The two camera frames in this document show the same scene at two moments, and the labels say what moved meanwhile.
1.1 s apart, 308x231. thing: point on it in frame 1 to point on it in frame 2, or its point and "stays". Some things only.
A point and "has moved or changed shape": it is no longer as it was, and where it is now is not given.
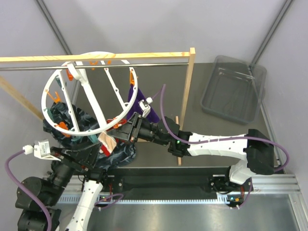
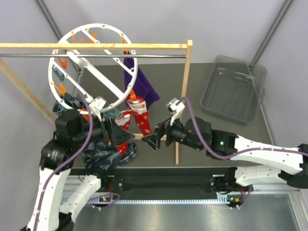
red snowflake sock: (108, 143) has moved or changed shape
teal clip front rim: (93, 138) has moved or changed shape
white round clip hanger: (76, 70) to (78, 59)
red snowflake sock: (105, 150) has moved or changed shape
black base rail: (214, 180) stays
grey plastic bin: (235, 91) stays
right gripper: (122, 132) to (161, 129)
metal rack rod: (94, 66) to (90, 56)
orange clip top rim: (57, 99) to (62, 90)
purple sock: (134, 106) to (142, 87)
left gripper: (81, 158) to (113, 133)
